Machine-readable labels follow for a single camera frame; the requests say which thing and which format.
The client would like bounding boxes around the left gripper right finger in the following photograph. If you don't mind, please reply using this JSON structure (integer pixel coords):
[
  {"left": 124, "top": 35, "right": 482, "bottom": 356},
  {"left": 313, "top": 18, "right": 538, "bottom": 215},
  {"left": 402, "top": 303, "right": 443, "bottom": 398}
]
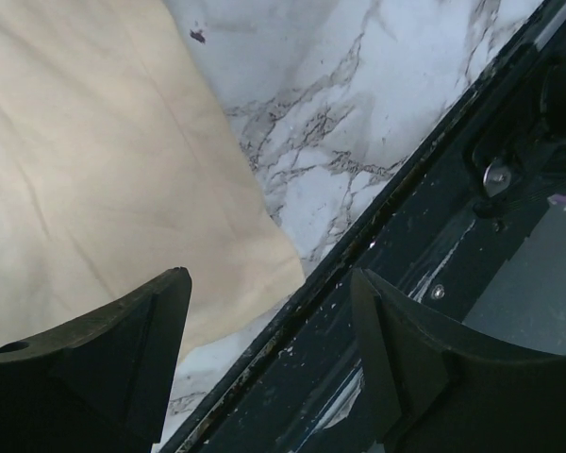
[{"left": 351, "top": 269, "right": 566, "bottom": 452}]

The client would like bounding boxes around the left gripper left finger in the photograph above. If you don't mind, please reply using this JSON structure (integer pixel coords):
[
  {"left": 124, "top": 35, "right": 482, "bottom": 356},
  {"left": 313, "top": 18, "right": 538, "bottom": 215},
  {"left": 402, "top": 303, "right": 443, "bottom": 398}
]
[{"left": 0, "top": 267, "right": 191, "bottom": 452}]

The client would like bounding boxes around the beige underwear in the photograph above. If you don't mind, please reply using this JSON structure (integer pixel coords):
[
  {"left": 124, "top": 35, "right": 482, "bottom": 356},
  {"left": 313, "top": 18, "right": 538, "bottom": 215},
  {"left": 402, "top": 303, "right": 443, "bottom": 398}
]
[{"left": 0, "top": 1, "right": 305, "bottom": 353}]

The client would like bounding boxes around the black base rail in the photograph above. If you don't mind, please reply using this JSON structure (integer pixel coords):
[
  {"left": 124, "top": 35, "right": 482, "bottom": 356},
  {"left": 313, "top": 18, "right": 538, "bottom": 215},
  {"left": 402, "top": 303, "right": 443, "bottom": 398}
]
[{"left": 164, "top": 1, "right": 566, "bottom": 452}]

